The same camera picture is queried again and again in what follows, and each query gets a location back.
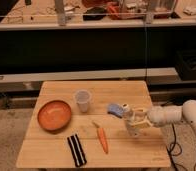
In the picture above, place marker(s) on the orange bowl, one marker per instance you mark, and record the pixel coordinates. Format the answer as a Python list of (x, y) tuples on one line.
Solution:
[(54, 115)]

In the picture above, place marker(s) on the black white striped cloth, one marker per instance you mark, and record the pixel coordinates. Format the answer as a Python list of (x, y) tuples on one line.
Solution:
[(77, 150)]

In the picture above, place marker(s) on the black box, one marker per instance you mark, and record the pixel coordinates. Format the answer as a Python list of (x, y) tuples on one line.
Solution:
[(185, 64)]

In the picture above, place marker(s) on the orange object on shelf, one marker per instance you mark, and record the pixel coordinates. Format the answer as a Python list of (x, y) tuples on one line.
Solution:
[(113, 10)]

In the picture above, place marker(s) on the clear plastic cup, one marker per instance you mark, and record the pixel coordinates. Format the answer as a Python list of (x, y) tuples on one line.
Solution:
[(82, 98)]

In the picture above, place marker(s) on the black object on shelf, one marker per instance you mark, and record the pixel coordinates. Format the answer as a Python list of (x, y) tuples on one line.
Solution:
[(95, 13)]

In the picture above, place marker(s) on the wooden table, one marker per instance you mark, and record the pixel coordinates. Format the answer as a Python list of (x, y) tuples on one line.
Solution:
[(41, 149)]

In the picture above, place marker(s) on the blue sponge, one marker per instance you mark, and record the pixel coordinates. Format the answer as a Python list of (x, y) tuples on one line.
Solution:
[(115, 110)]

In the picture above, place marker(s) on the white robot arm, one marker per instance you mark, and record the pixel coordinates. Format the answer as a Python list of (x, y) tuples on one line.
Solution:
[(158, 116)]

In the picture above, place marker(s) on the orange carrot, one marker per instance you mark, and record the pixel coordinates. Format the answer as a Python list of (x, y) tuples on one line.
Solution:
[(102, 137)]

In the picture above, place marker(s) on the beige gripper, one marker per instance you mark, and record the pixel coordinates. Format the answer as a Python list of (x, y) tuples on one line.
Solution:
[(141, 119)]

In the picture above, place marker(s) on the metal shelf post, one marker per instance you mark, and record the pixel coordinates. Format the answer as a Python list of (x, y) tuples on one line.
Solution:
[(59, 6)]

